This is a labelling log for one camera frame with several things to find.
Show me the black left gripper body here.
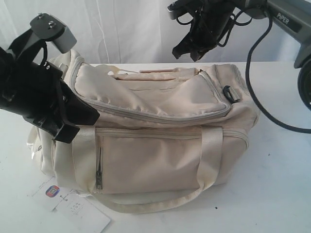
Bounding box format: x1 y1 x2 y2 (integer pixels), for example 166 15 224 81
0 47 73 129

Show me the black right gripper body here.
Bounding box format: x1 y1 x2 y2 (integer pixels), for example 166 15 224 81
191 0 236 36

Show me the cream fabric duffel bag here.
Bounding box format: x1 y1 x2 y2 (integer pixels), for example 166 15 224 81
28 50 259 213

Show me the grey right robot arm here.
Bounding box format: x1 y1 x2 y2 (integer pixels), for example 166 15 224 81
167 0 311 108

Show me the white paper hang tag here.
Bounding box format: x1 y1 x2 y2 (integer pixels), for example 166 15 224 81
29 177 75 212

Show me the white backdrop curtain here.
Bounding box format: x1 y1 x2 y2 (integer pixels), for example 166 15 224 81
0 0 300 64

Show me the white paper sheet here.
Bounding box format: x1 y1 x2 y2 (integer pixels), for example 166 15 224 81
34 193 111 233

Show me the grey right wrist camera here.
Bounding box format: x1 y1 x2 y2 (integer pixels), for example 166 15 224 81
168 0 207 20

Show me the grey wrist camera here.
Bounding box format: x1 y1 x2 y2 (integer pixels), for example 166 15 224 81
30 13 77 54
168 0 207 20

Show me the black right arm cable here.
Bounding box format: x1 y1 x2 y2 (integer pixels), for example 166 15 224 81
245 17 311 134

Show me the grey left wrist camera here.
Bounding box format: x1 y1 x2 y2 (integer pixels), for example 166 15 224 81
30 13 77 54

